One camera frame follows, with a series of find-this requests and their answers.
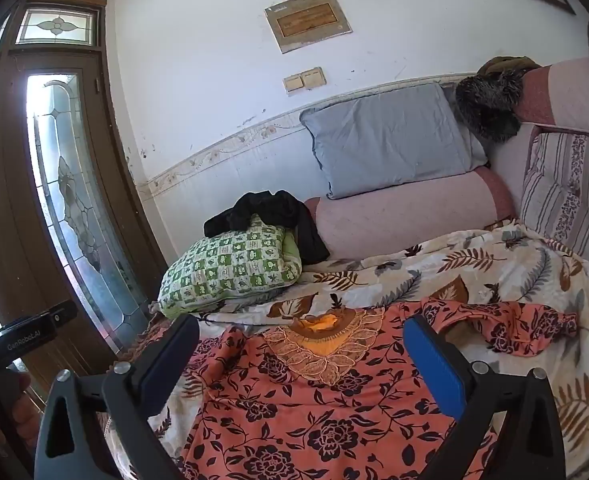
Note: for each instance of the pink bolster cushion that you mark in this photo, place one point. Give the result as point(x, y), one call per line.
point(399, 215)

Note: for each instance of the olive cloth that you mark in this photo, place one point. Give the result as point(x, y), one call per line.
point(504, 64)

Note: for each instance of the orange floral garment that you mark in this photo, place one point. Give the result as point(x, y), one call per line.
point(324, 410)

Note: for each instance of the wooden door with stained glass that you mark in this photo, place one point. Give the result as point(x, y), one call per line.
point(14, 185)

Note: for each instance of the striped floral cushion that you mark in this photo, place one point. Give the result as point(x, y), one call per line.
point(569, 190)

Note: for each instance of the dark furry cloth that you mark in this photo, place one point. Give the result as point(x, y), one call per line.
point(489, 105)

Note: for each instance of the person's left hand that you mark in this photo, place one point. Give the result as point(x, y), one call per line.
point(22, 400)

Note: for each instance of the stained glass transom window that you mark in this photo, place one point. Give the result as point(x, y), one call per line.
point(57, 25)

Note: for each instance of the folded pink quilt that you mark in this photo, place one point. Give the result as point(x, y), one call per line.
point(564, 95)

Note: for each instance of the framed wall plaque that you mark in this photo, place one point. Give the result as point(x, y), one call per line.
point(307, 19)

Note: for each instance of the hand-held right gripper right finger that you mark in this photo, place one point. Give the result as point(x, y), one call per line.
point(434, 370)

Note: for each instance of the leaf print blanket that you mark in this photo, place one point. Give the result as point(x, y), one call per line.
point(474, 270)

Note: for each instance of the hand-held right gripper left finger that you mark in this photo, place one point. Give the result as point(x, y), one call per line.
point(169, 362)

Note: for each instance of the green checked pillow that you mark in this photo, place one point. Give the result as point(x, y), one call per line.
point(224, 270)

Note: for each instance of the black garment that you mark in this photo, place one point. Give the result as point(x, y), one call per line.
point(264, 207)

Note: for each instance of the grey pillow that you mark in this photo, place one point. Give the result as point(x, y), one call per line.
point(384, 140)

